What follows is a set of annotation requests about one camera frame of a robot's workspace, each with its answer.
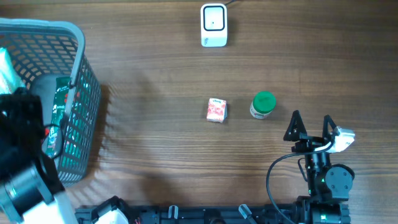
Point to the red white tissue pack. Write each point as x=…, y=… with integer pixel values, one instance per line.
x=217, y=110

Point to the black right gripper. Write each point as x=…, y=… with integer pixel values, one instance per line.
x=309, y=142

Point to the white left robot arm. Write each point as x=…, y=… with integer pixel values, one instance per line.
x=31, y=191

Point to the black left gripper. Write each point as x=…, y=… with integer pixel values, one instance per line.
x=22, y=98

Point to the white barcode scanner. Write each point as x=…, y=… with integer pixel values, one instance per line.
x=214, y=25

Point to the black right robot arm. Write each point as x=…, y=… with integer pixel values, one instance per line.
x=328, y=185

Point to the green lid jar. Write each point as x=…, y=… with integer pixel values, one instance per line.
x=262, y=104

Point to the grey plastic basket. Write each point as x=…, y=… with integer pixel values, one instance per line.
x=42, y=51

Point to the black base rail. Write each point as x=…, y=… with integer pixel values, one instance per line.
x=266, y=214

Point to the light green wipes pack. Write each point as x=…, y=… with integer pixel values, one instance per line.
x=10, y=80

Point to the green 3M gloves packet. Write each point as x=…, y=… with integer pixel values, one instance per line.
x=69, y=135

